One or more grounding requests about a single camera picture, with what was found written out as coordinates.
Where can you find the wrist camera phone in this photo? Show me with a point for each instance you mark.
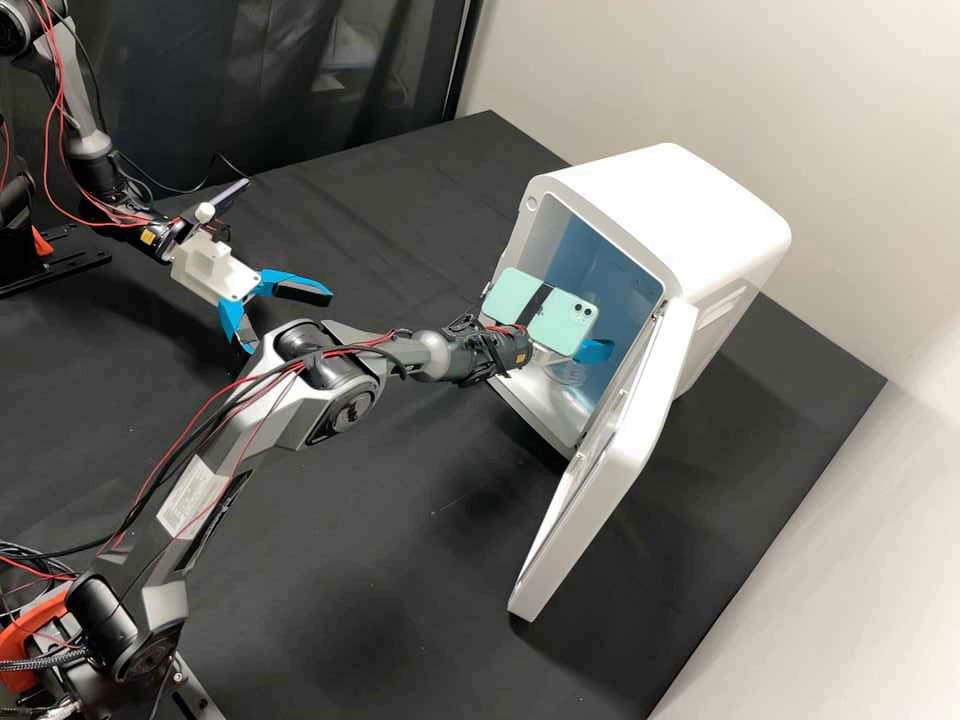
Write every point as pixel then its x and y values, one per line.
pixel 525 304
pixel 204 212

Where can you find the clear flask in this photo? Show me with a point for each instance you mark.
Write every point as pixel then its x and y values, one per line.
pixel 564 376

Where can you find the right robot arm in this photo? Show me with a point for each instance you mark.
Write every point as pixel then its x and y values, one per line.
pixel 225 450

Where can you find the incubator door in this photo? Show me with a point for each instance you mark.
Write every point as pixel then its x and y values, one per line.
pixel 622 465

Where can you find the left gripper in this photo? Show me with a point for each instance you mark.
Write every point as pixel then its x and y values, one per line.
pixel 214 274

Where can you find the left wrist camera phone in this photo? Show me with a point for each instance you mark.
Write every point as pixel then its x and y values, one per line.
pixel 204 212

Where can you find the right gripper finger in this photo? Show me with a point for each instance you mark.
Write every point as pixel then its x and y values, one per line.
pixel 598 350

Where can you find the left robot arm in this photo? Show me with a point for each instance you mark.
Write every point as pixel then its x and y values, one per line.
pixel 88 142

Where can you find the right wrist camera phone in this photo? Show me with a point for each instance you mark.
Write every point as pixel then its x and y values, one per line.
pixel 525 304

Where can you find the white incubator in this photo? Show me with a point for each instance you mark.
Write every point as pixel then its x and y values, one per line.
pixel 697 217

